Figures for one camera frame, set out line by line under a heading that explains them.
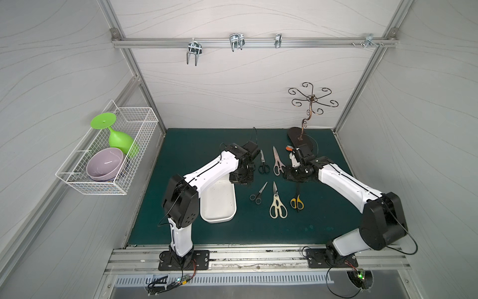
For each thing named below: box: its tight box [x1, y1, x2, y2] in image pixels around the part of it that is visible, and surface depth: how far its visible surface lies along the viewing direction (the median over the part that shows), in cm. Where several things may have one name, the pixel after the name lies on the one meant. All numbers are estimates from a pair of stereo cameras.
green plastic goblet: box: [90, 112, 141, 159], surface depth 64 cm
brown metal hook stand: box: [288, 82, 339, 141], surface depth 95 cm
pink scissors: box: [272, 145, 286, 177], surface depth 106 cm
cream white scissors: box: [269, 180, 289, 219], surface depth 89 cm
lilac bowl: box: [85, 147, 124, 182], surface depth 62 cm
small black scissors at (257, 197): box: [248, 181, 269, 205], surface depth 92 cm
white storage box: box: [199, 173, 238, 224], surface depth 89 cm
